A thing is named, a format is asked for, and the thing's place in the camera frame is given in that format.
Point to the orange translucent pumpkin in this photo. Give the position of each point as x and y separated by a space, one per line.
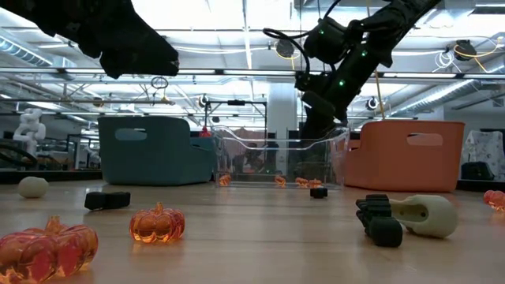
280 181
315 183
495 199
158 223
43 252
225 180
301 182

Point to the black plastic decoration piece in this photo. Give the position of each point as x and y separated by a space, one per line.
378 221
319 192
107 200

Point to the off-white plastic skull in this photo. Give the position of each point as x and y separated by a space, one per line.
32 187
430 216

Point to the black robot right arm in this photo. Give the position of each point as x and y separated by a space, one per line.
386 27

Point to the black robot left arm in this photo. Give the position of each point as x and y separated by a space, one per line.
47 19

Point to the orange plastic bin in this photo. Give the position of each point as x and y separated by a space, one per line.
394 169

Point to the small red object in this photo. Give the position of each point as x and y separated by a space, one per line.
204 133

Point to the clear plastic bin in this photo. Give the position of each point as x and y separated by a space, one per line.
221 158

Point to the teal plastic bin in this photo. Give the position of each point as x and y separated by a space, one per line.
158 165

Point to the white robot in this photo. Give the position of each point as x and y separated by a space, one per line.
29 130

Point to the white patterned cloth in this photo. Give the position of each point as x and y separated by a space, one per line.
487 146

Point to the black gantry frame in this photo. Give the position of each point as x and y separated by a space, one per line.
236 102

